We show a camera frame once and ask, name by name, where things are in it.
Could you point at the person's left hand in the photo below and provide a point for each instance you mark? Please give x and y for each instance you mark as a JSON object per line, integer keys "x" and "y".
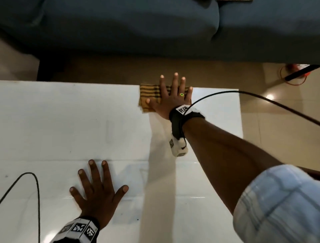
{"x": 100, "y": 202}

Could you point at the person's right hand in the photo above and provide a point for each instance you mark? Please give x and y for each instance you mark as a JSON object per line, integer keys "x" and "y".
{"x": 170, "y": 105}

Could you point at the brown checkered cloth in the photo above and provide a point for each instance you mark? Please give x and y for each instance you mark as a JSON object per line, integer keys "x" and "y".
{"x": 150, "y": 92}

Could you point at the black marker wristband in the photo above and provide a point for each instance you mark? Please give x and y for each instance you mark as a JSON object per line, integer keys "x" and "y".
{"x": 80, "y": 229}
{"x": 176, "y": 122}

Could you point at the white table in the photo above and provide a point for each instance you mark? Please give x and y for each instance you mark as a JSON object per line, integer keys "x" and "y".
{"x": 75, "y": 125}

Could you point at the teal sofa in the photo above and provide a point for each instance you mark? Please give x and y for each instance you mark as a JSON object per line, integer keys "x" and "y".
{"x": 125, "y": 25}

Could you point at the white red round device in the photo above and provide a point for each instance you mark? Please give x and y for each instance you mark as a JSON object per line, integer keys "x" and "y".
{"x": 298, "y": 67}

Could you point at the black rod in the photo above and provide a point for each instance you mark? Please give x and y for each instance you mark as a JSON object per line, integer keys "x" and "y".
{"x": 302, "y": 72}

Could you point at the light blue shirt sleeve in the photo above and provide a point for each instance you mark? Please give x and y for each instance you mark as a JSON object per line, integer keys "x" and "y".
{"x": 280, "y": 207}

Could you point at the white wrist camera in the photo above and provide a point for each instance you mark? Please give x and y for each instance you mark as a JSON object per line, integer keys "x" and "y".
{"x": 177, "y": 149}

